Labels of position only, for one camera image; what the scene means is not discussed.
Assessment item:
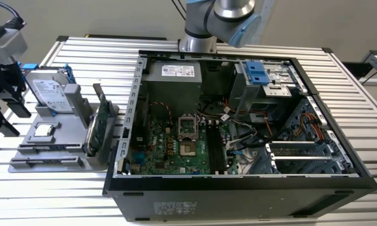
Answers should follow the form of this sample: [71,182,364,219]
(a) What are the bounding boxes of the metal socket cover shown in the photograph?
[178,113,199,142]

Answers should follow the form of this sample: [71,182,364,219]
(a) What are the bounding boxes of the green graphics card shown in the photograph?
[83,83,114,156]

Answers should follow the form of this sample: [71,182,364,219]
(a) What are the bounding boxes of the orange yellow wire bundle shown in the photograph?
[294,112,327,145]

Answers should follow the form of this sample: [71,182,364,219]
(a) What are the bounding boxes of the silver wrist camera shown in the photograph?
[0,24,30,65]

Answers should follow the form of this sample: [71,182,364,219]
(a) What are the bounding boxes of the grey power supply unit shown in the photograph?
[143,60,204,113]

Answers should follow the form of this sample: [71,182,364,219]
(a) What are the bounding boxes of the CPU socket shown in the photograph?
[179,140,199,157]

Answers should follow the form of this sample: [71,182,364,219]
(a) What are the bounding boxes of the red black twisted wire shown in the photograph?
[148,101,175,124]

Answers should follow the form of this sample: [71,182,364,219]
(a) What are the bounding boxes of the blue plastic drive latch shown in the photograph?
[244,60,268,85]

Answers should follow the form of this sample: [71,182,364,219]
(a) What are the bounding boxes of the silver CPU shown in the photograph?
[34,124,55,137]

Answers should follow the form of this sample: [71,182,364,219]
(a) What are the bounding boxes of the blue VGA port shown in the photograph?
[132,152,146,165]

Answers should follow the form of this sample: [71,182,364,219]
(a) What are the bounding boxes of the hard disk in blue carrier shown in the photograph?
[19,61,78,117]

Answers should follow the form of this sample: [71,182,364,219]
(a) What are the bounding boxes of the black RAM slot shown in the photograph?
[216,122,231,175]
[210,122,222,175]
[214,122,226,175]
[207,122,218,175]

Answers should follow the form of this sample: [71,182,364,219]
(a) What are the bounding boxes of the black PC case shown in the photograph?
[102,49,377,223]

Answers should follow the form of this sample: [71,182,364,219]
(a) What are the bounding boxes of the silver metal disk bay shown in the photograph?
[266,140,347,175]

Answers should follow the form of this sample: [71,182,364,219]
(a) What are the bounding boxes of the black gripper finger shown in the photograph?
[0,110,22,138]
[0,61,34,119]

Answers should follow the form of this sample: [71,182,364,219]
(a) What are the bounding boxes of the thin orange wire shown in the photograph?
[263,115,275,137]

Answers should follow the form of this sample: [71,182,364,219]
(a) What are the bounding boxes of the grey parts rack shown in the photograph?
[8,83,123,174]

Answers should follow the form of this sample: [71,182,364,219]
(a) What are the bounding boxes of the green motherboard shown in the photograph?
[131,117,240,175]

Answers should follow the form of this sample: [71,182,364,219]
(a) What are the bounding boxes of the silver drive cage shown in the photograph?
[230,60,304,123]

